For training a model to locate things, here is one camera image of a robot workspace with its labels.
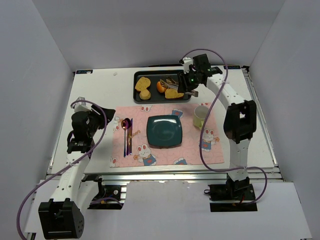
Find iridescent knife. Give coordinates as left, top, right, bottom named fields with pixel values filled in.
left=126, top=118, right=133, bottom=156

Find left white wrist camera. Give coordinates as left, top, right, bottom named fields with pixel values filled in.
left=70, top=96, right=91, bottom=113

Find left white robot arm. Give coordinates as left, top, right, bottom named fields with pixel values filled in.
left=38, top=105, right=116, bottom=240

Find metal tongs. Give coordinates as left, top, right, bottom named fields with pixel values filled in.
left=159, top=77, right=199, bottom=98

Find small round bread roll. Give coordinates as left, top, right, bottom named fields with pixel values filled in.
left=139, top=89, right=151, bottom=101

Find glossy orange bread bun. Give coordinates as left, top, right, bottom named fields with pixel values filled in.
left=156, top=81, right=167, bottom=93

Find round toasted bread slice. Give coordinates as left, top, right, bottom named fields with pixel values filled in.
left=134, top=76, right=151, bottom=92

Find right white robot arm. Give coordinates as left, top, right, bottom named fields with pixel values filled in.
left=177, top=54, right=257, bottom=199

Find dark teal square plate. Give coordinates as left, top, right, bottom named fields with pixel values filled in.
left=146, top=115, right=183, bottom=148

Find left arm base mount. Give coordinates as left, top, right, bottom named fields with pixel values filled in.
left=81, top=174, right=123, bottom=210

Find pink bunny placemat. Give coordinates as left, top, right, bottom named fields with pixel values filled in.
left=110, top=102, right=224, bottom=168

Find oval toasted bread slice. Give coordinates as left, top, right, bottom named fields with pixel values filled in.
left=164, top=88, right=184, bottom=99

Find pale green mug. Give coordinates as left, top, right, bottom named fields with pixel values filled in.
left=192, top=105, right=209, bottom=130

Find right blue table label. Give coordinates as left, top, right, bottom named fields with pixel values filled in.
left=223, top=65, right=241, bottom=70

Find iridescent spoon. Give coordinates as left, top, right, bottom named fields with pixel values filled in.
left=121, top=119, right=127, bottom=158

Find blue table label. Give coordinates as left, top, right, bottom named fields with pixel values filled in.
left=223, top=65, right=241, bottom=70
left=75, top=69, right=93, bottom=75

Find left blue table label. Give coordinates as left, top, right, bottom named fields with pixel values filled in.
left=75, top=69, right=93, bottom=75

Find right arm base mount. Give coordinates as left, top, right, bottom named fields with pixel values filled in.
left=203, top=184, right=258, bottom=213

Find black baking tray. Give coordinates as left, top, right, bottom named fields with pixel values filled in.
left=133, top=70, right=191, bottom=104

